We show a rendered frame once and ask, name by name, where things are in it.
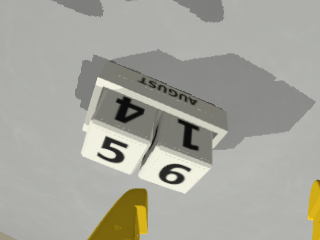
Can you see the white number cube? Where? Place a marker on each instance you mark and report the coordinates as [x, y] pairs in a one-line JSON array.
[[120, 131], [181, 153]]

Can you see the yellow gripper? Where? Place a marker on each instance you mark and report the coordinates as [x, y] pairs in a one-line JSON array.
[[128, 217]]

